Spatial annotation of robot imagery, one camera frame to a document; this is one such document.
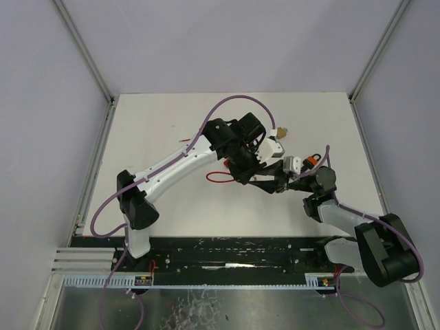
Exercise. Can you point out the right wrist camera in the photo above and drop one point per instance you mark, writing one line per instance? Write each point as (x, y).
(292, 164)

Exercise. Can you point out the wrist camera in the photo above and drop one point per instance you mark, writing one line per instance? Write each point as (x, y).
(268, 149)
(292, 164)

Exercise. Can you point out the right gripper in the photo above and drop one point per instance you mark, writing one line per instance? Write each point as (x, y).
(297, 185)

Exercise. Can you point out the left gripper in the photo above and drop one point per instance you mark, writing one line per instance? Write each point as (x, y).
(245, 172)

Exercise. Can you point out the white slotted cable duct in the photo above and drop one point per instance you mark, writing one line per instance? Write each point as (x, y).
(117, 281)

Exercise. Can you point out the orange black padlock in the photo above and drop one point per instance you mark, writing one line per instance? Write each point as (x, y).
(311, 161)

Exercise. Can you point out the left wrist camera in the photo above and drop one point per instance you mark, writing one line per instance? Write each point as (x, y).
(268, 149)

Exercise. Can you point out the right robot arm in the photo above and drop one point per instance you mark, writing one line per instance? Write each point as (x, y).
(379, 246)

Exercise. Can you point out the brass padlock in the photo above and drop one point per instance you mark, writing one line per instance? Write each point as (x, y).
(281, 133)

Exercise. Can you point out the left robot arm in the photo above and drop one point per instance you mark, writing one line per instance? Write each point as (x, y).
(235, 141)

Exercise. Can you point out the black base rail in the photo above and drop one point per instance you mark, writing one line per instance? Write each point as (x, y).
(214, 263)

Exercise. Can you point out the small red cable padlock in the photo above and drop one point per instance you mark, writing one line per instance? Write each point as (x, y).
(219, 177)

